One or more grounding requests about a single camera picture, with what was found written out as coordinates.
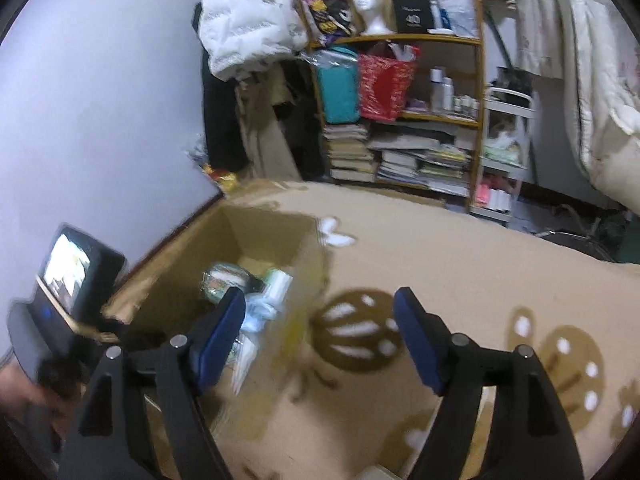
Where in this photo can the teal bag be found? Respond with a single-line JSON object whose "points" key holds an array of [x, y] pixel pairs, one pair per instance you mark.
{"points": [[337, 87]]}

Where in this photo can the beige hanging coat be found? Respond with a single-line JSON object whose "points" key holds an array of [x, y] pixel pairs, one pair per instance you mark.
{"points": [[265, 130]]}

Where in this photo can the stack of magazines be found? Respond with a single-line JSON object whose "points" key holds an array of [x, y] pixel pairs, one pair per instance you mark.
{"points": [[425, 162]]}

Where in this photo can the green round packet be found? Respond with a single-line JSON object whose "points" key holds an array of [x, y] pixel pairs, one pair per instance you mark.
{"points": [[225, 282]]}

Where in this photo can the white blue plastic packet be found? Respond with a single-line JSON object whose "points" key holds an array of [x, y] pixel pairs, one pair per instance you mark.
{"points": [[260, 312]]}

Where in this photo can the white rolling cart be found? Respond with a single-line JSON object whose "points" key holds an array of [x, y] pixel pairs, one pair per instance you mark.
{"points": [[525, 110]]}

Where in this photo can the red patterned gift bag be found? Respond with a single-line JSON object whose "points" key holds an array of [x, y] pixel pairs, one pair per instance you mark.
{"points": [[385, 87]]}

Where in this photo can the green tissue pack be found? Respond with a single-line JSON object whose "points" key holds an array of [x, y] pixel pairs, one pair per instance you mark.
{"points": [[500, 152]]}

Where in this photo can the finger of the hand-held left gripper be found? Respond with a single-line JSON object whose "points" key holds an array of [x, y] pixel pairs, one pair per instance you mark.
{"points": [[142, 341]]}

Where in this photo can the black square box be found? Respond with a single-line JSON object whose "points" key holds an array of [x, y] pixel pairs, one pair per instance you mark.
{"points": [[411, 14]]}

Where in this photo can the stack of books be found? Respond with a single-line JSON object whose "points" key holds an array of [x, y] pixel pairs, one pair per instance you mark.
{"points": [[347, 152]]}

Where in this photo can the black pink printed garment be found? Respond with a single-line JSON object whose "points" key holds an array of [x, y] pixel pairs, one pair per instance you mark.
{"points": [[325, 2]]}

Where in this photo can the mannequin head with blonde wig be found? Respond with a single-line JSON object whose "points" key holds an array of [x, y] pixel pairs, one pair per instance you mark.
{"points": [[369, 2]]}

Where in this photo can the black hanging garment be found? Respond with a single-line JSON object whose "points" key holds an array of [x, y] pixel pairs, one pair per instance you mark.
{"points": [[220, 110]]}

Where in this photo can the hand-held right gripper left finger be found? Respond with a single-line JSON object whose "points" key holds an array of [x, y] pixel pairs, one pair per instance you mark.
{"points": [[222, 335]]}

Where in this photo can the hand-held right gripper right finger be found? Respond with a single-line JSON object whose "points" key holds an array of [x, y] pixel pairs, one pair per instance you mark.
{"points": [[420, 340]]}

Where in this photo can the yellow wooden bookshelf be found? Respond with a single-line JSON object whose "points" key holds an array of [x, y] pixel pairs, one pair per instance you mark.
{"points": [[425, 39]]}

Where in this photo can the yellow red snack bag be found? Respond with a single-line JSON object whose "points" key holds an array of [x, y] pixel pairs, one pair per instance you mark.
{"points": [[222, 177]]}

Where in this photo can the translucent white plastic bag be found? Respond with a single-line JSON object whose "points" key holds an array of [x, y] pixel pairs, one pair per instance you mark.
{"points": [[457, 2]]}

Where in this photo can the dark hanging garment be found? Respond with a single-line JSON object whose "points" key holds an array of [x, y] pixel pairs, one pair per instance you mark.
{"points": [[305, 125]]}

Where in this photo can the tall white bottle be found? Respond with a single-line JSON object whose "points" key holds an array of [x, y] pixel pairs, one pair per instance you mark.
{"points": [[437, 90]]}

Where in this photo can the white puffer jacket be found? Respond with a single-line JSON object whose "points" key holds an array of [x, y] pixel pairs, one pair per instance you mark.
{"points": [[245, 15]]}

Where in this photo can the row of small bottles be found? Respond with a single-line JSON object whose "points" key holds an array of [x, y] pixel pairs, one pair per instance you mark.
{"points": [[466, 106]]}

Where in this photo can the brown cardboard box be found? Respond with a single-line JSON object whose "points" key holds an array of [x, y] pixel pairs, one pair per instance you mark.
{"points": [[270, 237]]}

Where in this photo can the beige patterned rug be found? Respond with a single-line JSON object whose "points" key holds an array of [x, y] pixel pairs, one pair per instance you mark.
{"points": [[450, 250]]}

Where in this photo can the grey white bottle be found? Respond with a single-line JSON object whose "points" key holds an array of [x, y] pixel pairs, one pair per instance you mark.
{"points": [[448, 96]]}

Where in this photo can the person's left hand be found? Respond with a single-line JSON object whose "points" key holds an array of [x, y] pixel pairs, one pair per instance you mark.
{"points": [[25, 390]]}

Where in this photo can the clear plastic packet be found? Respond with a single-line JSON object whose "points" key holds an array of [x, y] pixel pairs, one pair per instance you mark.
{"points": [[245, 360]]}

